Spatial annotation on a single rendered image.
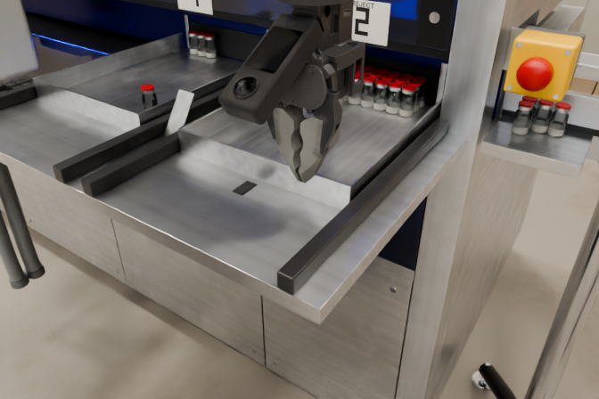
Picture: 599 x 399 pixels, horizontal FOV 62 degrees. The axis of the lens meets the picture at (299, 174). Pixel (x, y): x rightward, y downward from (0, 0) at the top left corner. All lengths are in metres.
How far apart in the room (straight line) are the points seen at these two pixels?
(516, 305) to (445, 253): 0.97
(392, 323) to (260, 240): 0.55
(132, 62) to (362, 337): 0.73
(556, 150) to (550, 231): 1.45
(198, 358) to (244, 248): 1.08
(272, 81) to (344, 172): 0.22
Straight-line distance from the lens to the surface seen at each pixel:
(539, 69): 0.67
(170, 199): 0.60
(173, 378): 1.55
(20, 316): 1.87
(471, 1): 0.71
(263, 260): 0.50
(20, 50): 1.34
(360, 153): 0.68
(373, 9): 0.76
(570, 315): 1.07
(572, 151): 0.78
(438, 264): 0.89
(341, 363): 1.20
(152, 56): 1.09
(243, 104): 0.44
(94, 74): 1.01
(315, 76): 0.49
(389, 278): 0.96
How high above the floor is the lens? 1.21
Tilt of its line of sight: 31 degrees down
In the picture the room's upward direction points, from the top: straight up
